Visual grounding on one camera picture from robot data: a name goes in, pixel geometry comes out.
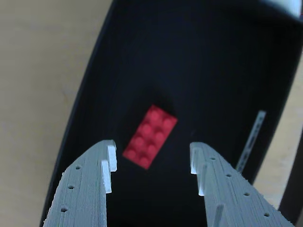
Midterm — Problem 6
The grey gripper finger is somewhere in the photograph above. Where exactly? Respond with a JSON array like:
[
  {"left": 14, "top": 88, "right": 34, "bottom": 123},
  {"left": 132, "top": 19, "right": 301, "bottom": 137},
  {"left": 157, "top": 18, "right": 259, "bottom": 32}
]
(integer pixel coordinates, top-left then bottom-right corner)
[
  {"left": 42, "top": 140, "right": 118, "bottom": 227},
  {"left": 190, "top": 141, "right": 296, "bottom": 227}
]

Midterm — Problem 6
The red lego block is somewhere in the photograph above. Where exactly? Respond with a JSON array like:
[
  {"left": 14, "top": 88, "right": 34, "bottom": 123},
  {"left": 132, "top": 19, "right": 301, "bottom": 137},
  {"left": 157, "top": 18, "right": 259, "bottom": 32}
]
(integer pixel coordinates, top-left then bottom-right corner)
[{"left": 122, "top": 105, "right": 178, "bottom": 170}]

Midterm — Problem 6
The black rectangular bin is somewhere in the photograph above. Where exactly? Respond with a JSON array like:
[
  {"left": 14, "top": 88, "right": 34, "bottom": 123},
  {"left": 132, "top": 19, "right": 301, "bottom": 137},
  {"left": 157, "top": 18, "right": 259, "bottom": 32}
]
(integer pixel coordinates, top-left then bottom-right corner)
[{"left": 39, "top": 0, "right": 303, "bottom": 227}]

